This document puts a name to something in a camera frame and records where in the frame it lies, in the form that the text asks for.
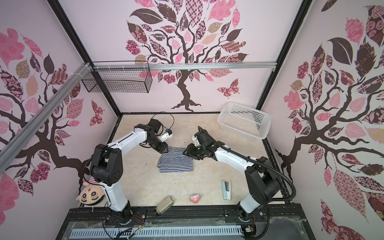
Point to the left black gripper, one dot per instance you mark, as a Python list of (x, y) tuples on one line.
[(161, 149)]

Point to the white plastic laundry basket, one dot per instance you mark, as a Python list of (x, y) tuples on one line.
[(244, 121)]

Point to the left aluminium frame bar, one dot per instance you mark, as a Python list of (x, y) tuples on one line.
[(12, 149)]

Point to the tan rectangular box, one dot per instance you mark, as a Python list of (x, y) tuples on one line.
[(164, 205)]

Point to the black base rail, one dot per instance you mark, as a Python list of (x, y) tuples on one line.
[(228, 213)]

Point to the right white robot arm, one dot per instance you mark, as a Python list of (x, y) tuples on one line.
[(265, 183)]

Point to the grey white stapler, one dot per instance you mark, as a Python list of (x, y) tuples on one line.
[(226, 189)]

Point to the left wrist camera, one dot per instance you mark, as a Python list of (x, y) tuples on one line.
[(166, 135)]

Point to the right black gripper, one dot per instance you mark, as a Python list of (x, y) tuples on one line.
[(190, 151)]

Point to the white slotted cable duct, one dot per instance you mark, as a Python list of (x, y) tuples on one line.
[(154, 232)]

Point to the black wire mesh basket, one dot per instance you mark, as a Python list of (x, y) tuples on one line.
[(119, 77)]

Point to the rear aluminium frame bar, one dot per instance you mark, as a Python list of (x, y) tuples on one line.
[(198, 66)]

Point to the aluminium frame bar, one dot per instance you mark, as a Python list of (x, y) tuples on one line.
[(198, 66), (12, 149)]

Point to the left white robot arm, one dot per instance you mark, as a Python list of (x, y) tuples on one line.
[(107, 164)]

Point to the blue white striped tank top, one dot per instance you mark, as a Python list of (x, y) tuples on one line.
[(174, 161)]

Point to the plush doll head toy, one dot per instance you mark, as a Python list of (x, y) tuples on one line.
[(91, 194)]

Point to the pink denture toy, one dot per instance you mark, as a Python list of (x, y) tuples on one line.
[(195, 198)]

